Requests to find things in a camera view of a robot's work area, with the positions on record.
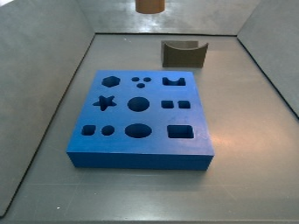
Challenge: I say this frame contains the orange round cylinder peg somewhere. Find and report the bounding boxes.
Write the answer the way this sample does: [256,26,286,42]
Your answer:
[135,0,164,14]

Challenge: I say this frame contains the blue shape sorter block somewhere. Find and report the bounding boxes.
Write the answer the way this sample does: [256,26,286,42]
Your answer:
[67,70,214,170]

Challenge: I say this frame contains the grey curved cradle holder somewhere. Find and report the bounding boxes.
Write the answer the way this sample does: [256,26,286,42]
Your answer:
[162,40,210,68]

